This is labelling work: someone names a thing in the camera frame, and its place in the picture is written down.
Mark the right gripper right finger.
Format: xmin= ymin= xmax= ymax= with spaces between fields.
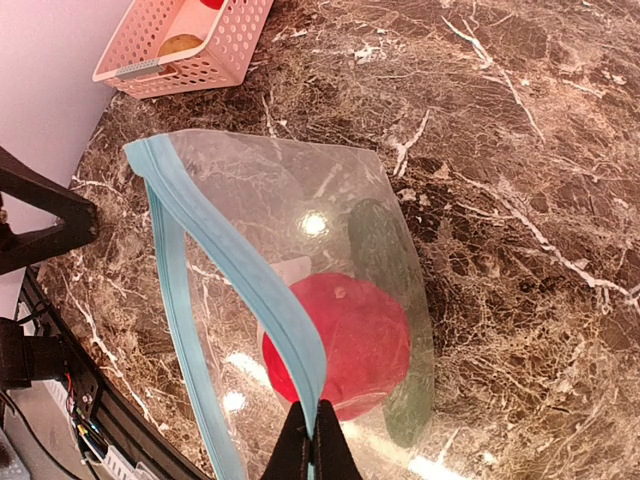
xmin=312 ymin=399 xmax=363 ymax=480

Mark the black front rail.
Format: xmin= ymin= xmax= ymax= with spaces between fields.
xmin=19 ymin=267 xmax=208 ymax=480

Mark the green cucumber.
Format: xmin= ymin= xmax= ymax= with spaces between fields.
xmin=347 ymin=198 xmax=435 ymax=448

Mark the clear zip top bag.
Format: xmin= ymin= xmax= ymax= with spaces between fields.
xmin=124 ymin=129 xmax=430 ymax=479

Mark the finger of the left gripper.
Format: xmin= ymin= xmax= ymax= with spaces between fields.
xmin=1 ymin=149 xmax=98 ymax=274

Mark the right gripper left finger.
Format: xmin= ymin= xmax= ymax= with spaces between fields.
xmin=262 ymin=402 xmax=310 ymax=480

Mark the pink plastic basket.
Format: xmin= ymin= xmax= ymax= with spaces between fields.
xmin=92 ymin=0 xmax=273 ymax=99

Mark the red apple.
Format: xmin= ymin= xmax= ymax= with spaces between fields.
xmin=200 ymin=0 xmax=224 ymax=10
xmin=290 ymin=273 xmax=408 ymax=421

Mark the white slotted cable duct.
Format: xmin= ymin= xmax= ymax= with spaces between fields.
xmin=36 ymin=380 xmax=157 ymax=480

